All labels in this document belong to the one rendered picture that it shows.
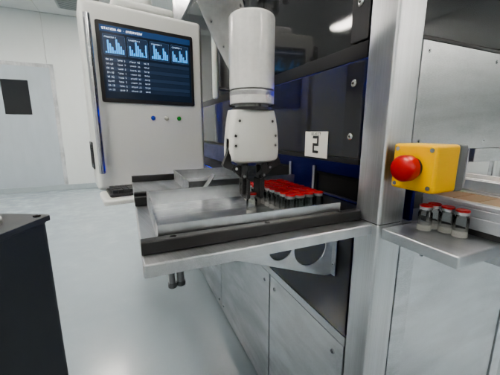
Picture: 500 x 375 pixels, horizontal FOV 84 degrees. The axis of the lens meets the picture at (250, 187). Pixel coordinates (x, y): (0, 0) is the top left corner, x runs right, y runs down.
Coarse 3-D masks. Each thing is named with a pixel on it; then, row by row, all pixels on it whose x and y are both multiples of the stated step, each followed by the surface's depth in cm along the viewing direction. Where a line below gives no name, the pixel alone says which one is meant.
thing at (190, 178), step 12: (204, 168) 103; (216, 168) 105; (252, 168) 111; (180, 180) 87; (192, 180) 97; (204, 180) 97; (216, 180) 79; (228, 180) 80; (252, 180) 83; (288, 180) 88
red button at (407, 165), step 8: (400, 160) 41; (408, 160) 40; (416, 160) 40; (392, 168) 42; (400, 168) 41; (408, 168) 40; (416, 168) 40; (400, 176) 41; (408, 176) 40; (416, 176) 41
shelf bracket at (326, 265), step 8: (328, 248) 61; (336, 248) 61; (264, 256) 55; (288, 256) 57; (328, 256) 62; (264, 264) 55; (272, 264) 56; (280, 264) 57; (288, 264) 58; (296, 264) 58; (312, 264) 60; (320, 264) 61; (328, 264) 62; (312, 272) 61; (320, 272) 62; (328, 272) 63
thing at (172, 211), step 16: (160, 192) 65; (176, 192) 66; (192, 192) 68; (208, 192) 69; (224, 192) 71; (160, 208) 61; (176, 208) 61; (192, 208) 61; (208, 208) 61; (224, 208) 61; (240, 208) 61; (288, 208) 49; (304, 208) 50; (320, 208) 52; (336, 208) 54; (160, 224) 51; (176, 224) 41; (192, 224) 42; (208, 224) 43; (224, 224) 45; (240, 224) 46
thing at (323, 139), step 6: (306, 132) 68; (312, 132) 65; (318, 132) 63; (324, 132) 61; (306, 138) 68; (312, 138) 65; (318, 138) 63; (324, 138) 62; (306, 144) 68; (318, 144) 64; (324, 144) 62; (306, 150) 68; (318, 150) 64; (324, 150) 62; (312, 156) 66; (318, 156) 64; (324, 156) 62
